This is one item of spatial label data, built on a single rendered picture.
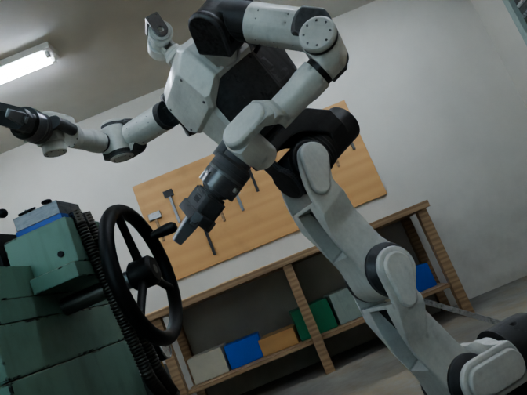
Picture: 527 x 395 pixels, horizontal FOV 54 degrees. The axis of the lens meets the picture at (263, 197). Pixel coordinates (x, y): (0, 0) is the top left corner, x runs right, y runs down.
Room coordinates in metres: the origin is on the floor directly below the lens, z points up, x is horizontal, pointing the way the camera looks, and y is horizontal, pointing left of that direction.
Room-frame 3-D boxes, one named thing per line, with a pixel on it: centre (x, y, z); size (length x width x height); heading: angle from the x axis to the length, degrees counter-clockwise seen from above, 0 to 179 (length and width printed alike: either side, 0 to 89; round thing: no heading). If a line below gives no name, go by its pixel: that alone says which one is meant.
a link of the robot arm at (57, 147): (1.37, 0.48, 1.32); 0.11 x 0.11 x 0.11; 84
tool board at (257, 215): (4.38, 0.02, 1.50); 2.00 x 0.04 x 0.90; 91
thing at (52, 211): (1.02, 0.41, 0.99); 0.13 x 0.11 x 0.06; 174
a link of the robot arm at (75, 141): (1.43, 0.48, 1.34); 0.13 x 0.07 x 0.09; 159
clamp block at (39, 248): (1.02, 0.42, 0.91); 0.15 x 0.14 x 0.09; 174
